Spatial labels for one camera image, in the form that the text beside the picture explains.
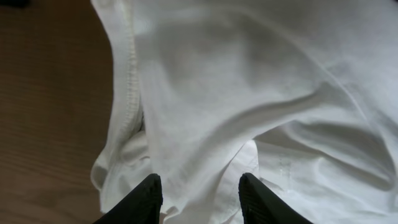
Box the white printed t-shirt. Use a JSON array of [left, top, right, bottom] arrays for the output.
[[91, 0, 397, 223]]

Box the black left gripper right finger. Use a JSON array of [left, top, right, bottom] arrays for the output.
[[238, 173, 312, 224]]

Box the black folded cloth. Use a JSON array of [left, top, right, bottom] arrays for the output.
[[0, 0, 30, 8]]

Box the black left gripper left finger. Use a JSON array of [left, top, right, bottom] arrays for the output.
[[93, 174, 163, 224]]

